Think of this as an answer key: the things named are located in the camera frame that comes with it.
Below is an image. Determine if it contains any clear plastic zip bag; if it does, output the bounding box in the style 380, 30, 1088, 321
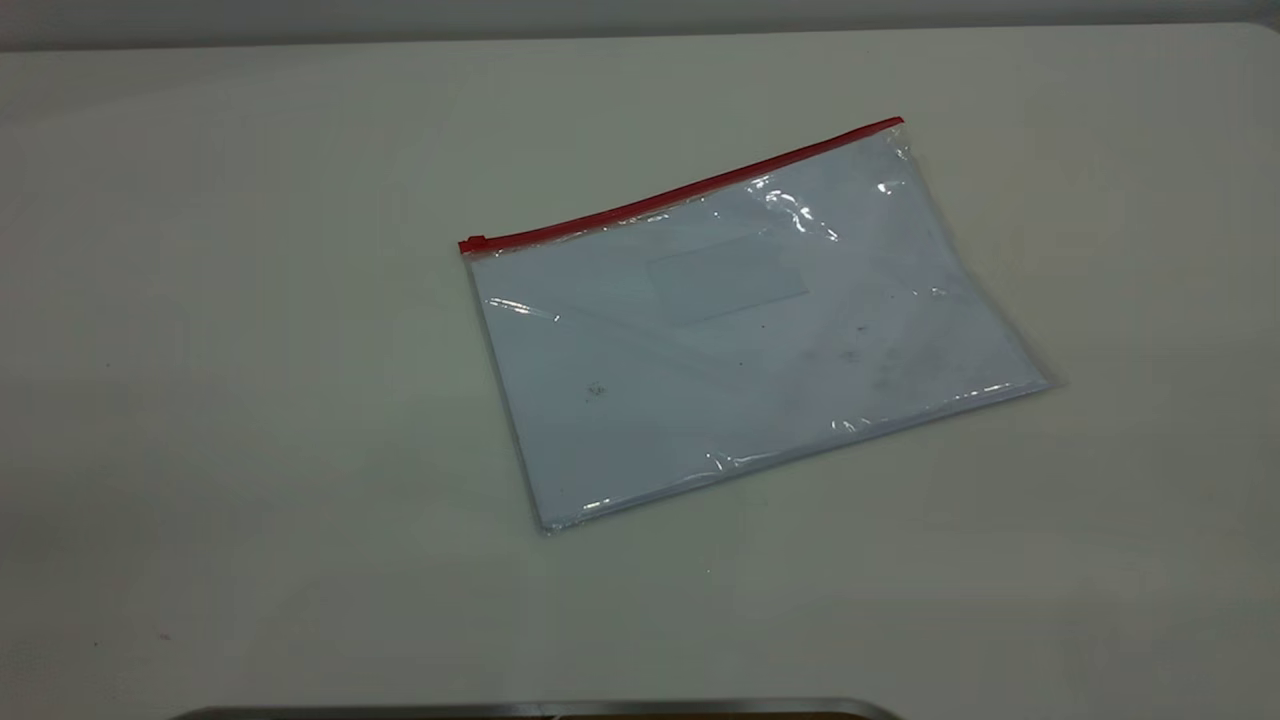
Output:
458, 117, 1059, 536

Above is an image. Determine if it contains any grey metal edge strip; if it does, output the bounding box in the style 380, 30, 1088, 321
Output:
170, 697, 906, 720

